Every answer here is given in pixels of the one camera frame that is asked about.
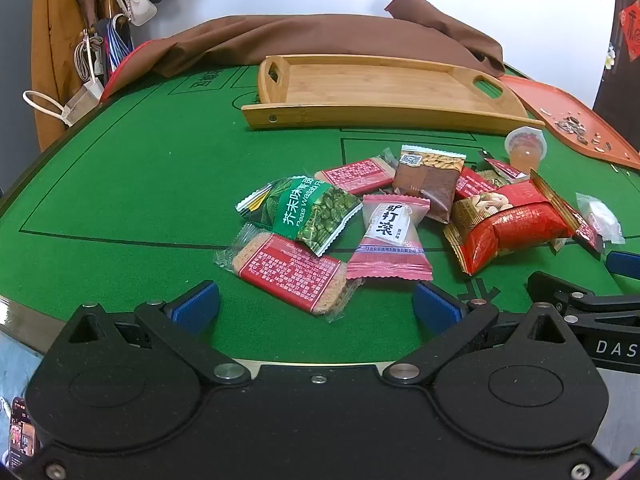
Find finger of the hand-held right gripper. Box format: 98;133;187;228
527;270;640;328
604;251;640;281

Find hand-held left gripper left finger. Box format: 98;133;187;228
65;281;252;387

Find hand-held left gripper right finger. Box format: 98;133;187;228
382;281;571;387

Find clear plastic packet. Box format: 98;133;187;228
575;192;626;245

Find long red snack packet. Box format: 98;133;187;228
530;169;606;255

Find large red nut packet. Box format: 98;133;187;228
442;180;576;276

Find pink candy packet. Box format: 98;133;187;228
346;193;433;282

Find red biscuit packet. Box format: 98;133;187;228
455;166;496;200
214;222;363;323
315;147;401;196

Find brown nut packet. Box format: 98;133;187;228
391;145;467;224

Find small red dark-ended packet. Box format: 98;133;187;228
477;150;531;183

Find clear jelly cup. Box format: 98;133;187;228
505;125;548;172

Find green pea snack packet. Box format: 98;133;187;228
236;176;363;257

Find wooden tray with handles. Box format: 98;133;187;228
241;54;546;135

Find pile of sunflower seeds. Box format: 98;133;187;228
540;105;616;153

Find orange plastic tray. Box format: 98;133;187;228
500;75;640;171

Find dark door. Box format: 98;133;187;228
592;0;640;126

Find smartphone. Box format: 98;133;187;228
9;396;38;456

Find red door decoration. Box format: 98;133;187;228
619;0;640;63

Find brown cloth with red edge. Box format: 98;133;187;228
102;0;506;106

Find small white bag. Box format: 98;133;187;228
114;0;157;26

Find orange-brown coat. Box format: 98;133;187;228
31;0;108;153

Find bundle of white cables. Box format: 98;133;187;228
74;30;106;83

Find blue striped straps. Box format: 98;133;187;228
102;15;133;73

